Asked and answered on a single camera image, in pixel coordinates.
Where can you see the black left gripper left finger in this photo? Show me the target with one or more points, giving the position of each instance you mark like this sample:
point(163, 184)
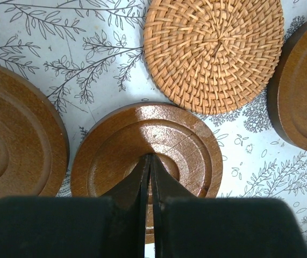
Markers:
point(61, 228)

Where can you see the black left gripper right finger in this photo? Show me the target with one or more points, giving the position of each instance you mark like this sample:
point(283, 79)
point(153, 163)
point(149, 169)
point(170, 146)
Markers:
point(188, 226)

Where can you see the brown wooden coaster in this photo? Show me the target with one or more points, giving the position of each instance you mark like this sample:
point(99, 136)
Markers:
point(287, 91)
point(115, 159)
point(34, 145)

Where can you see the woven rattan coaster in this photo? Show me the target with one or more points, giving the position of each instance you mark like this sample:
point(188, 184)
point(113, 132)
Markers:
point(213, 57)

